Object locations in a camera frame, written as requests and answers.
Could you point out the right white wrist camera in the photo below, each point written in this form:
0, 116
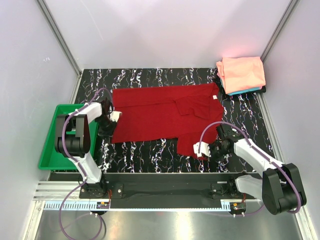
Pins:
202, 149

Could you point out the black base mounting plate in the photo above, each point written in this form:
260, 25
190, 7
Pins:
184, 177

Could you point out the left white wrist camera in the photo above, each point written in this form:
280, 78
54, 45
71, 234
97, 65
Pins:
115, 116

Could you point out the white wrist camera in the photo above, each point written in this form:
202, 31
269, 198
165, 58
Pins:
115, 116
202, 149

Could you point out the folded teal t shirt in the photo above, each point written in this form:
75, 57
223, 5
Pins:
245, 91

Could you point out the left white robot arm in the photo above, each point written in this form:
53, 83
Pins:
73, 141

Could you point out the aluminium frame post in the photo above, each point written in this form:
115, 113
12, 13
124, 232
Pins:
58, 35
279, 28

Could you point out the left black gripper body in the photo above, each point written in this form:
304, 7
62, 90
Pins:
107, 126

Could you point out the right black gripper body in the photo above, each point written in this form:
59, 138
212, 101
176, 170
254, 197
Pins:
217, 151

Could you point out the right aluminium frame post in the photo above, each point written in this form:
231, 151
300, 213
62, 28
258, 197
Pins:
279, 28

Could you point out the aluminium rail profile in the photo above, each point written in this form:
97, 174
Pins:
45, 191

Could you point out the green plastic tray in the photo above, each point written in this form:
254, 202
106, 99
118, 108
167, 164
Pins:
50, 159

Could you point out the white slotted cable duct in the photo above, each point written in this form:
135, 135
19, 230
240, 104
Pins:
120, 206

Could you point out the red t shirt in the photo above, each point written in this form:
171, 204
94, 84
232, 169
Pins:
168, 112

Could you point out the left aluminium frame post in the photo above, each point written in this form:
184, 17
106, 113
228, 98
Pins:
58, 35

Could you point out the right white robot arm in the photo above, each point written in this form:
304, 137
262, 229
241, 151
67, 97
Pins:
279, 187

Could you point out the folded salmon pink t shirt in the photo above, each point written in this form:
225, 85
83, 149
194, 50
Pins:
241, 73

